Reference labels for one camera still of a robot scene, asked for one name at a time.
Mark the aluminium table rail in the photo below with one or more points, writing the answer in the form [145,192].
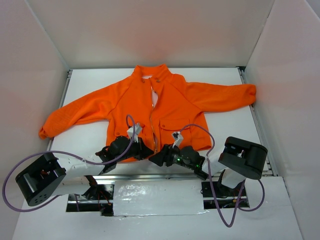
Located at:
[146,177]

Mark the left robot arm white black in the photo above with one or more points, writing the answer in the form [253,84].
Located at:
[53,174]

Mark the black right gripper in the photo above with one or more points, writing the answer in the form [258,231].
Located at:
[166,155]

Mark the white cover board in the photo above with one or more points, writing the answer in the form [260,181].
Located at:
[157,198]

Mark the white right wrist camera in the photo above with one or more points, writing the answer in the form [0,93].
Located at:
[178,139]

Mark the orange zip jacket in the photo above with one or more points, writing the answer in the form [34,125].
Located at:
[160,101]

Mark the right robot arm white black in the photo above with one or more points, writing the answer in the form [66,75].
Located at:
[239,160]

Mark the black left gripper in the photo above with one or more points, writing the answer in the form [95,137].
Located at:
[140,148]

